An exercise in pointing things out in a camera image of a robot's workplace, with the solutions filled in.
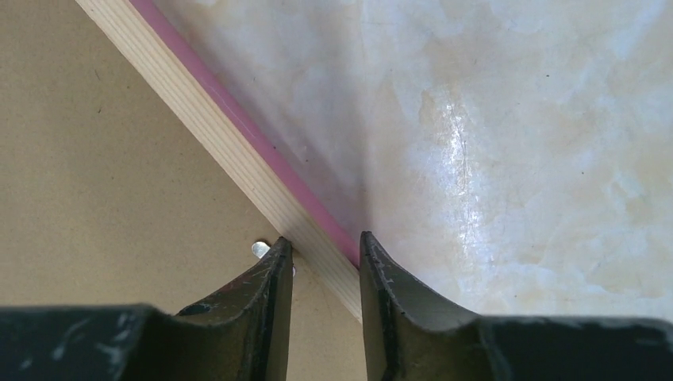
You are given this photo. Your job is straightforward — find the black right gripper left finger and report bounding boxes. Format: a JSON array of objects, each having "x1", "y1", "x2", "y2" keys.
[{"x1": 1, "y1": 238, "x2": 293, "y2": 380}]

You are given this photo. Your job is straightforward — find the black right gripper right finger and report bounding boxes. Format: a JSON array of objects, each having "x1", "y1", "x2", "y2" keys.
[{"x1": 360, "y1": 232, "x2": 672, "y2": 380}]

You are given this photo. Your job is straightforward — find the brown backing board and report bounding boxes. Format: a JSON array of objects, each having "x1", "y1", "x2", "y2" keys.
[{"x1": 0, "y1": 0, "x2": 369, "y2": 381}]

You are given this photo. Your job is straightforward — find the metal frame retaining tab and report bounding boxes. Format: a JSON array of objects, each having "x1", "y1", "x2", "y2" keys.
[{"x1": 251, "y1": 237, "x2": 297, "y2": 278}]

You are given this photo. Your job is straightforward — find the pink wooden picture frame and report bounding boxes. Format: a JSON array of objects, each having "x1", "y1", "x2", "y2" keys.
[{"x1": 80, "y1": 1, "x2": 362, "y2": 318}]

